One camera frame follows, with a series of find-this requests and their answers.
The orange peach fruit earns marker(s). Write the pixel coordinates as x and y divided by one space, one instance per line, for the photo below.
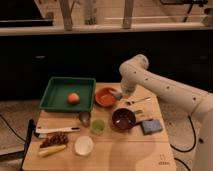
73 98

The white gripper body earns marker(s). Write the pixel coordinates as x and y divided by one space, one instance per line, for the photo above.
127 87

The black table side bar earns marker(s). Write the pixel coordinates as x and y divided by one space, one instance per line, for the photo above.
30 129

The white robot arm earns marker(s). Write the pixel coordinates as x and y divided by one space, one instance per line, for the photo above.
198 102

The blue sponge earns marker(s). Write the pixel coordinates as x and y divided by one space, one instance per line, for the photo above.
151 126

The red bowl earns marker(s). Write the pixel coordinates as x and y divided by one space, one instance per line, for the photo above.
104 97

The metal spoon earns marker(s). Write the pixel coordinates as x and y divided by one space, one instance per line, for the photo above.
136 101

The small green cup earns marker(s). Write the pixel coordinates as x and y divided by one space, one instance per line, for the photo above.
98 126

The white handled knife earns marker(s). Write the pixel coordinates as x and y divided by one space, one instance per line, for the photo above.
53 130

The dark brown bowl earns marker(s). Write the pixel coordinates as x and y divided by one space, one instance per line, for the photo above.
123 119

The small metal cup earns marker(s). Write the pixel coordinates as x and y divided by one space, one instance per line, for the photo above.
84 118

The bunch of dark grapes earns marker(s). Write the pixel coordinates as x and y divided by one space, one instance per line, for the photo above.
56 139

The green plastic tray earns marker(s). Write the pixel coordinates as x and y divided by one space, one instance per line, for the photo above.
55 97

